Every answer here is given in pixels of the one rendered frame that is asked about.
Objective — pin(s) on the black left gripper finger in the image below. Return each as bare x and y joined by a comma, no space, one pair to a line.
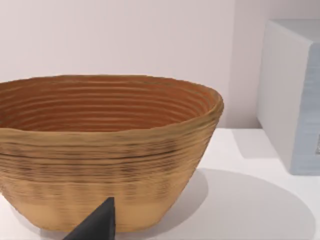
100,222

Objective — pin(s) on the brown woven basket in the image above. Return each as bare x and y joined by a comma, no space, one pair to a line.
105,160

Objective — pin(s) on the pale microwave oven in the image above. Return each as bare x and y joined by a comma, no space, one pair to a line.
287,100

